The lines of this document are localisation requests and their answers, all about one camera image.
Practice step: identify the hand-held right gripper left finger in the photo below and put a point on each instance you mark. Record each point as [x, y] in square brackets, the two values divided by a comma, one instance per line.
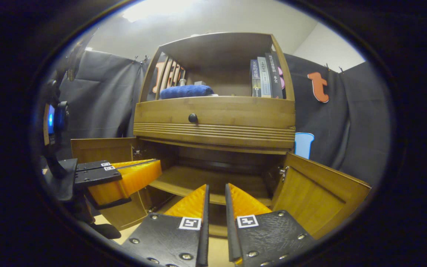
[203, 237]

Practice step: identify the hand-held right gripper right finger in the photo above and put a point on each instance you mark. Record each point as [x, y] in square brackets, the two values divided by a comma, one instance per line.
[232, 230]

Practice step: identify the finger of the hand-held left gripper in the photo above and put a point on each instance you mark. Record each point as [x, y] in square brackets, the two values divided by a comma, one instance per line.
[95, 165]
[98, 177]

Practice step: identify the wooden shoe cabinet door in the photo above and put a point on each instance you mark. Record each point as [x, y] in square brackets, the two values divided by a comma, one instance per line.
[317, 200]
[102, 148]

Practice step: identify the wooden double-door shoe cabinet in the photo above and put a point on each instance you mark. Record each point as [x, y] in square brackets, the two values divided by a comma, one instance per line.
[217, 48]

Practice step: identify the metal door hinge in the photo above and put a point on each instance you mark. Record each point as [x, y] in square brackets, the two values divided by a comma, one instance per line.
[283, 172]
[136, 152]

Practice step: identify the wooden cabinet drawer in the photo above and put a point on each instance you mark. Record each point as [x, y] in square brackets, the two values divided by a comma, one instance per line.
[243, 115]

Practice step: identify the black drawer knob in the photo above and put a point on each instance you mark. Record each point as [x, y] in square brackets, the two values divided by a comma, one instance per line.
[193, 118]

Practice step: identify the blue folded towel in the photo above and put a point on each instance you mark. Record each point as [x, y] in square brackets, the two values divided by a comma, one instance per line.
[185, 91]

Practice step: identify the clear pump bottle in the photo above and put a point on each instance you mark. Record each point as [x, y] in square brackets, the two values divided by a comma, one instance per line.
[182, 82]

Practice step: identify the small grey box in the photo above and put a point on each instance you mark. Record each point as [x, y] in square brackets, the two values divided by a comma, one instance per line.
[200, 83]

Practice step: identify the blue cover book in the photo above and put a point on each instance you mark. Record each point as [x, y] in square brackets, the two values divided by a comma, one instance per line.
[255, 79]

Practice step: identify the grey spine book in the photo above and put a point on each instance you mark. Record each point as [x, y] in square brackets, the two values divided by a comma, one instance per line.
[264, 78]

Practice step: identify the black backdrop cloth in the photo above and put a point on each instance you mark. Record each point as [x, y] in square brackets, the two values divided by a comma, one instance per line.
[347, 122]

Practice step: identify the black spine book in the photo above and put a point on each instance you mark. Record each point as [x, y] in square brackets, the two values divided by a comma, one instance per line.
[274, 76]

